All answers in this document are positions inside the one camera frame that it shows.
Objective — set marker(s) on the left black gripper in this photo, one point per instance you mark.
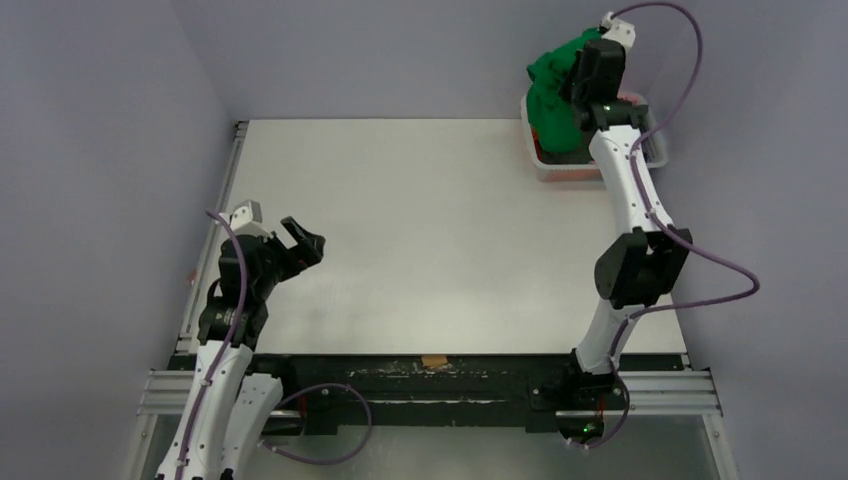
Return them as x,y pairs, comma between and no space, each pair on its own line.
308,245

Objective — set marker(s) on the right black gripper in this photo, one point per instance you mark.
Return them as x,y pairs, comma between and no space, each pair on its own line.
577,85

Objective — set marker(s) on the green t shirt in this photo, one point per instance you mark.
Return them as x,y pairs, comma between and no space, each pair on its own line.
548,114

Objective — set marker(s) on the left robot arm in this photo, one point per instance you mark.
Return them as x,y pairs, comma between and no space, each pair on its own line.
230,398

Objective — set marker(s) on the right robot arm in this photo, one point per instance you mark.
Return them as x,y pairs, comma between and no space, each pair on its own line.
642,263

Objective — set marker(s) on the orange t shirt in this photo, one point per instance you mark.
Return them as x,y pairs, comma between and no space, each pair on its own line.
533,143

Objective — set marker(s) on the white laundry basket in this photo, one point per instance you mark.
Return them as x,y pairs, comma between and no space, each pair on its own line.
579,165

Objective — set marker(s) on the brown tape piece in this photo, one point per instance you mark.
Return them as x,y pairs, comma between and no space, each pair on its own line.
434,362

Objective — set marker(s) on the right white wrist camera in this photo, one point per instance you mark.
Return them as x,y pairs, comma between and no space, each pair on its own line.
617,30

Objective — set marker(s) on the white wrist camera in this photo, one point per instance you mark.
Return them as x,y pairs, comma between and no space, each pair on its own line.
246,219
617,30

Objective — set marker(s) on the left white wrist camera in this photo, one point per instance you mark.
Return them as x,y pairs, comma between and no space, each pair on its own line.
246,219

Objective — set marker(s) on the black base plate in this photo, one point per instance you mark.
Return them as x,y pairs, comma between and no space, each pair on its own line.
539,393

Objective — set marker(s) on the left side aluminium rail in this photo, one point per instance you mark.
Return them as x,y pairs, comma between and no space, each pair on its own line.
186,336

